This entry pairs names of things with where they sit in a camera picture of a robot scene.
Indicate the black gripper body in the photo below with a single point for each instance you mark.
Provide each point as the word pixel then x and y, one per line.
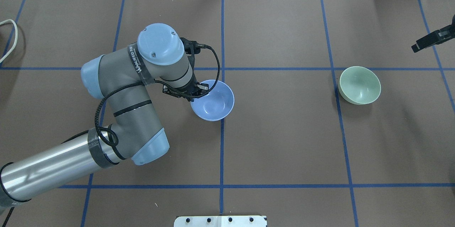
pixel 191 89

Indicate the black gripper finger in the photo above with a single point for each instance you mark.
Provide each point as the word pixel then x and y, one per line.
pixel 203 87
pixel 434 38

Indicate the blue bowl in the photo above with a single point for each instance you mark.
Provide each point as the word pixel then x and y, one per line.
pixel 217 105

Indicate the green bowl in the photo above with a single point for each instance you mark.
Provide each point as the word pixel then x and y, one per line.
pixel 358 85

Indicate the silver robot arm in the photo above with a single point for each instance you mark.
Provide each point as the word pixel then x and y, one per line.
pixel 125 126

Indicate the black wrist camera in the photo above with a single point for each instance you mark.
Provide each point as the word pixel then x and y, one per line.
pixel 192 47

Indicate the white camera pillar with base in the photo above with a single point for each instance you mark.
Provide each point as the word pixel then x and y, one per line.
pixel 221 221

